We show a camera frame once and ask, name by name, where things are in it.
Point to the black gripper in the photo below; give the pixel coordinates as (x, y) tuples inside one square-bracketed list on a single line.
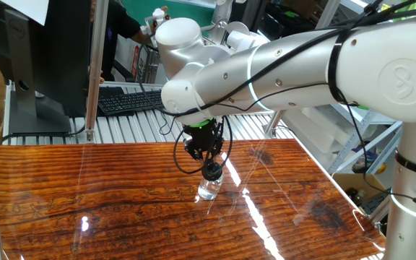
[(204, 137)]

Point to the black knobbed jar lid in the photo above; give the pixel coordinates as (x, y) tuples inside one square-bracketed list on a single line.
[(212, 174)]

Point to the clear glass jar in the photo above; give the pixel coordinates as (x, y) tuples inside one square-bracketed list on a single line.
[(209, 189)]

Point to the person bare forearm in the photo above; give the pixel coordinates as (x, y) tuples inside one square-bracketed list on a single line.
[(143, 36)]

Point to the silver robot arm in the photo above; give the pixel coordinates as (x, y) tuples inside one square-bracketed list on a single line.
[(302, 72)]

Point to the black computer keyboard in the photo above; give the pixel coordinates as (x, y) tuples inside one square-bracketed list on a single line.
[(128, 101)]

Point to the wood grain table mat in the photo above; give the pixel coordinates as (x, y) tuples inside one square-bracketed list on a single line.
[(121, 216)]

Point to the white foam blocks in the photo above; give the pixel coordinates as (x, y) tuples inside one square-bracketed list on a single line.
[(312, 126)]

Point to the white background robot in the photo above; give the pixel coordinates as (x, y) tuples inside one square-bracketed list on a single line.
[(240, 34)]

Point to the green board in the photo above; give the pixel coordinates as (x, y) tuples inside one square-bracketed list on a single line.
[(190, 14)]

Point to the white handheld device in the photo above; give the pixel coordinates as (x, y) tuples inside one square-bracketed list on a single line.
[(158, 15)]

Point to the white metal shelf rack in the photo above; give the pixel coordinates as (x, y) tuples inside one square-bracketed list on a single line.
[(352, 142)]

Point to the person in black shirt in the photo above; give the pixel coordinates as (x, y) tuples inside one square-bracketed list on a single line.
[(117, 25)]

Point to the brown cardboard box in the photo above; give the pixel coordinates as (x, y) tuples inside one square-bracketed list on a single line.
[(359, 180)]

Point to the black computer monitor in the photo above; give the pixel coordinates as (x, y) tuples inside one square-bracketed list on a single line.
[(60, 54)]

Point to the white paper sheet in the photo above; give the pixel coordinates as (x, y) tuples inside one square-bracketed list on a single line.
[(27, 9)]

